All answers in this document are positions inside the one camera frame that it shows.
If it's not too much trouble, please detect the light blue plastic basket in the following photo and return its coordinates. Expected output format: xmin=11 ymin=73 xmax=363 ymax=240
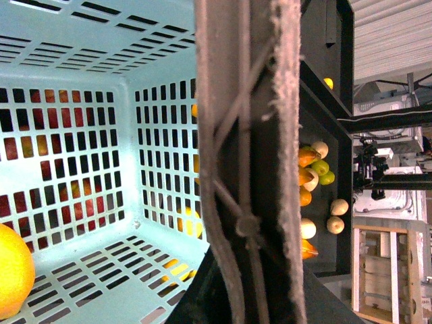
xmin=1 ymin=1 xmax=208 ymax=323

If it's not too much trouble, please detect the yellow lemon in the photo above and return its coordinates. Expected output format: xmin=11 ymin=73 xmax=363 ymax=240
xmin=1 ymin=224 xmax=36 ymax=320

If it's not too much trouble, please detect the orange mango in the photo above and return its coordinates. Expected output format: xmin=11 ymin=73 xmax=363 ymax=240
xmin=298 ymin=147 xmax=321 ymax=167

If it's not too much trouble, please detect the green apple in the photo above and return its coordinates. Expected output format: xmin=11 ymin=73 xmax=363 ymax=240
xmin=310 ymin=159 xmax=330 ymax=176

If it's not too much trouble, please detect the beige pear upper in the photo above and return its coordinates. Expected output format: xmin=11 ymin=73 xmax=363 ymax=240
xmin=311 ymin=141 xmax=329 ymax=159

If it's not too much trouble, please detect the beige pear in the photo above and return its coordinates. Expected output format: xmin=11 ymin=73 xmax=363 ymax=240
xmin=326 ymin=216 xmax=345 ymax=235
xmin=311 ymin=141 xmax=329 ymax=159

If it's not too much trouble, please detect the black fruit display shelf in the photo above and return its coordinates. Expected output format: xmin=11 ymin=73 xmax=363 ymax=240
xmin=299 ymin=1 xmax=431 ymax=275

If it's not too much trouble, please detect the beige pear lower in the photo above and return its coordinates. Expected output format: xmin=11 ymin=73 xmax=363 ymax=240
xmin=326 ymin=216 xmax=345 ymax=235

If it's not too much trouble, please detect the wooden crate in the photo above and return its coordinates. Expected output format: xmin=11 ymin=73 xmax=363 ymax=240
xmin=351 ymin=225 xmax=431 ymax=323

